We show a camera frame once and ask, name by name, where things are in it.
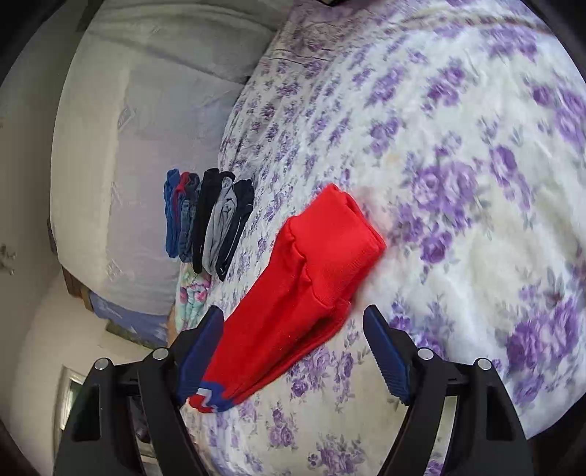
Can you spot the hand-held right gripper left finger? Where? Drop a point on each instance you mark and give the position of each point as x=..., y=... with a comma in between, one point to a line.
x=201, y=352

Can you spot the stack of folded pants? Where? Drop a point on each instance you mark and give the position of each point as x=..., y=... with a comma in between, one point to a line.
x=215, y=219

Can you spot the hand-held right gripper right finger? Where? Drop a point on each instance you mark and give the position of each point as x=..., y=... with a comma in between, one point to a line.
x=387, y=361

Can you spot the wooden headboard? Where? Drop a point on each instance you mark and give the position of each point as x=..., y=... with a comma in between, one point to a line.
x=73, y=286

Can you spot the folded floral blanket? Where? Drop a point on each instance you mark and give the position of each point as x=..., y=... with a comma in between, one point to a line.
x=192, y=297

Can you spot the blue wrapped mattress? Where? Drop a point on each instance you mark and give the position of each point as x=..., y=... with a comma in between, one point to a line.
x=128, y=320

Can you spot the bed with purple floral sheet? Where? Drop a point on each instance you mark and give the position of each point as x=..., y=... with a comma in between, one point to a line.
x=458, y=137

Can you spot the red pants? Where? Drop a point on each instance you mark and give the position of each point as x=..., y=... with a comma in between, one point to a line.
x=293, y=293

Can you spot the grey covered upright mattress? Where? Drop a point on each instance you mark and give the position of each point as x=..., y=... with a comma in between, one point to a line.
x=137, y=160

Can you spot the purple floral pillow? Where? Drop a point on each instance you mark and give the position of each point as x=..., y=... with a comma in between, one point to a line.
x=316, y=32

